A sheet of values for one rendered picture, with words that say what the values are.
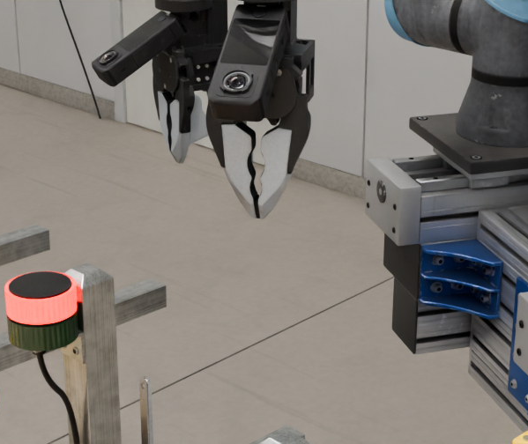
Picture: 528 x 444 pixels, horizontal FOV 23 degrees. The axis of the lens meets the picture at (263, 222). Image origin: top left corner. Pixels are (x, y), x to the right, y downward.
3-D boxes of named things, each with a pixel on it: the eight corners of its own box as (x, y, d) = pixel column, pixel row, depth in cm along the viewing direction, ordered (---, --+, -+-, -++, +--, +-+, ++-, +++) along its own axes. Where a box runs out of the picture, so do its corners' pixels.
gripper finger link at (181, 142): (223, 163, 163) (221, 92, 160) (181, 171, 161) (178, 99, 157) (211, 156, 166) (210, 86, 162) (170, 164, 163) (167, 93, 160)
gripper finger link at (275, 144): (303, 203, 119) (305, 107, 116) (289, 225, 114) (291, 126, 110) (271, 200, 120) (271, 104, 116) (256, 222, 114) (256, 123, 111)
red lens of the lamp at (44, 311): (50, 288, 114) (48, 265, 113) (91, 309, 110) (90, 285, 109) (-8, 308, 110) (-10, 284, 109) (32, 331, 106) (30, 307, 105)
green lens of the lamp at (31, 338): (52, 313, 115) (50, 291, 114) (92, 335, 111) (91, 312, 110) (-5, 334, 111) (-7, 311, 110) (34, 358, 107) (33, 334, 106)
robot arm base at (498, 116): (529, 113, 199) (534, 50, 195) (578, 142, 185) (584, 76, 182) (439, 121, 195) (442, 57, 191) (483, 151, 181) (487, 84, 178)
